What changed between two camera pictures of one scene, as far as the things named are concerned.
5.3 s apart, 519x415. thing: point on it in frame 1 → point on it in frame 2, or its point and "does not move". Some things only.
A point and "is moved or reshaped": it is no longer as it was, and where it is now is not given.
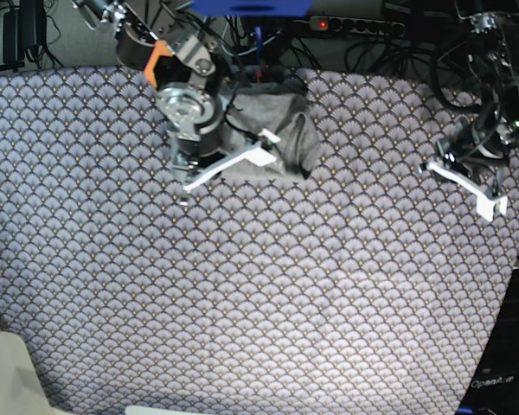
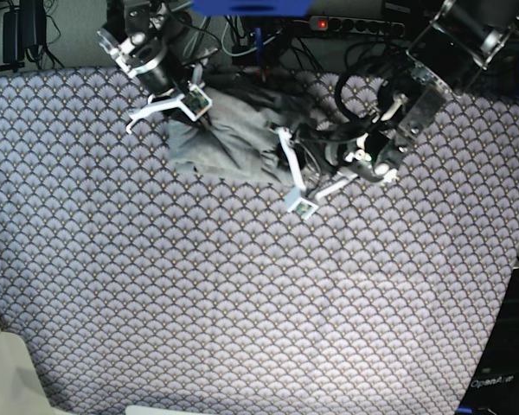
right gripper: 470,147 → 324,150
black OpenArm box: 506,374 does not move
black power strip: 357,26 does not move
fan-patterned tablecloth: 368,288 does not move
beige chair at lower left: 11,385 does not move
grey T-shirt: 287,110 is moved or reshaped
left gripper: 195,119 → 148,57
